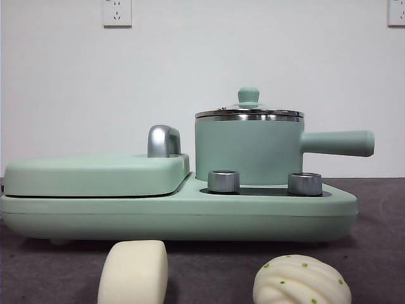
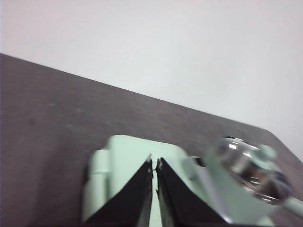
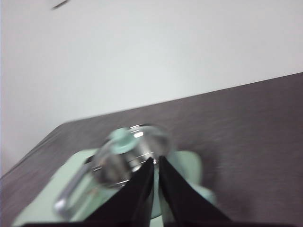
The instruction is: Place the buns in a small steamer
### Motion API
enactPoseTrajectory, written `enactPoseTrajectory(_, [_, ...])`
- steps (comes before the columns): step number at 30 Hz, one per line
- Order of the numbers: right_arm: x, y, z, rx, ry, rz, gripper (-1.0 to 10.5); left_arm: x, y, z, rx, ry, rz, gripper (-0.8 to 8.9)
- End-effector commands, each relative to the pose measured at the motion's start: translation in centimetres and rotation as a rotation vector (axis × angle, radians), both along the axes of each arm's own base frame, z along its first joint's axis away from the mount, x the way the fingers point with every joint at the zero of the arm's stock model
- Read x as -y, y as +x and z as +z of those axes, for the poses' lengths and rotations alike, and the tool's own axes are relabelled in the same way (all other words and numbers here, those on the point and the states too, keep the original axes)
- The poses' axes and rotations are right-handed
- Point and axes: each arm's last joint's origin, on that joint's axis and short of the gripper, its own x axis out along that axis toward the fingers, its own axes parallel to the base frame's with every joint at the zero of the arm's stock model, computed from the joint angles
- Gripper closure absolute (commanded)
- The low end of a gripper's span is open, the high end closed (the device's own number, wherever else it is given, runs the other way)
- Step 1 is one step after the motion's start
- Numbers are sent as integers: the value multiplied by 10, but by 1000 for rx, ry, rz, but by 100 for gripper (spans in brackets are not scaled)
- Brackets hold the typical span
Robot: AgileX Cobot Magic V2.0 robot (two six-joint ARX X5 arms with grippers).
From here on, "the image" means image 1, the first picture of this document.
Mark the twisted bun with green flecks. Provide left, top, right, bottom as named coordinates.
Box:
left=252, top=254, right=351, bottom=304

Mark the glass pot lid green knob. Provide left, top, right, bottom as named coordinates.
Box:
left=194, top=87, right=304, bottom=118

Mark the green pot with side handle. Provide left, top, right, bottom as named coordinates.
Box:
left=194, top=114, right=376, bottom=186

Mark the green breakfast machine base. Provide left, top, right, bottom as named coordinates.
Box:
left=0, top=172, right=358, bottom=246

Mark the silver control knob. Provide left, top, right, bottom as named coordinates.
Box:
left=207, top=170, right=240, bottom=194
left=287, top=172, right=320, bottom=196

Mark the silver griddle cover handle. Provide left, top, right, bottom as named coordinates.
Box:
left=147, top=124, right=182, bottom=158

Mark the green griddle cover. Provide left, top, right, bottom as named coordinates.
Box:
left=2, top=151, right=191, bottom=199

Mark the plain white steamed bun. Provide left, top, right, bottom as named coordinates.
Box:
left=97, top=239, right=169, bottom=304

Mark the white wall socket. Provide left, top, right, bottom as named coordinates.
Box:
left=102, top=0, right=133, bottom=28
left=387, top=0, right=405, bottom=27

